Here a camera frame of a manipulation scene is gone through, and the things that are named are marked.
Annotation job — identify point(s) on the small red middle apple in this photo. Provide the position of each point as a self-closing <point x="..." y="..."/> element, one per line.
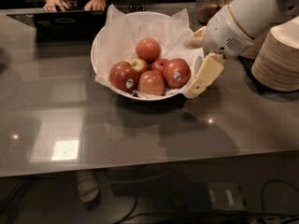
<point x="159" y="64"/>

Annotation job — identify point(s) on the grey box on floor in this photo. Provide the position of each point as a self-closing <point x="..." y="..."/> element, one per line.
<point x="227" y="197"/>

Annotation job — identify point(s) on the red apple front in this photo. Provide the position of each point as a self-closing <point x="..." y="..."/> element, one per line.
<point x="152" y="83"/>

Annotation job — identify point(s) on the front paper plate stack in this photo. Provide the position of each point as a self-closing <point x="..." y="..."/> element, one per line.
<point x="280" y="50"/>

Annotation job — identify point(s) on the red apple at back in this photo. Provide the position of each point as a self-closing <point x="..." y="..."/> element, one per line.
<point x="148" y="49"/>

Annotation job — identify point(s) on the red apple with sticker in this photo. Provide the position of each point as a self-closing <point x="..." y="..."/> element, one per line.
<point x="123" y="77"/>
<point x="176" y="73"/>

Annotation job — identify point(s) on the person's right hand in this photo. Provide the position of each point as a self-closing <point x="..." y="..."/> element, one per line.
<point x="55" y="6"/>

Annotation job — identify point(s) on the back paper plate stack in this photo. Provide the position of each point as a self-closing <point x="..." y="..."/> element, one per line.
<point x="253" y="51"/>

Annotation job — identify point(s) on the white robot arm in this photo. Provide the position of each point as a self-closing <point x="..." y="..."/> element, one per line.
<point x="255" y="16"/>

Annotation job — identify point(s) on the yellow-green apple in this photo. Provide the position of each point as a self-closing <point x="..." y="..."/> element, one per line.
<point x="139" y="65"/>

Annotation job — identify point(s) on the person's left hand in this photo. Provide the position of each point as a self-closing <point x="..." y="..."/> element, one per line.
<point x="96" y="5"/>

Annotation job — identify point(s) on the paper plate stack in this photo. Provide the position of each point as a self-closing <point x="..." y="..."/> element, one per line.
<point x="253" y="51"/>
<point x="280" y="50"/>

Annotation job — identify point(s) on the white paper liner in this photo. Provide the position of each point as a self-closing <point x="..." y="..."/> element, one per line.
<point x="121" y="34"/>

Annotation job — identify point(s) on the foot in grey sock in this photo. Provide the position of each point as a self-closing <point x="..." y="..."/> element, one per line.
<point x="87" y="186"/>

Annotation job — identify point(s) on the black laptop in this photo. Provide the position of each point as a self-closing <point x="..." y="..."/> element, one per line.
<point x="69" y="25"/>

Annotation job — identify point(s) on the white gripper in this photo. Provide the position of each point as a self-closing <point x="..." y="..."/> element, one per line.
<point x="224" y="34"/>

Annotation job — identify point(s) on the black rubber mat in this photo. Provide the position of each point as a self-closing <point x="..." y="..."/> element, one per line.
<point x="267" y="80"/>

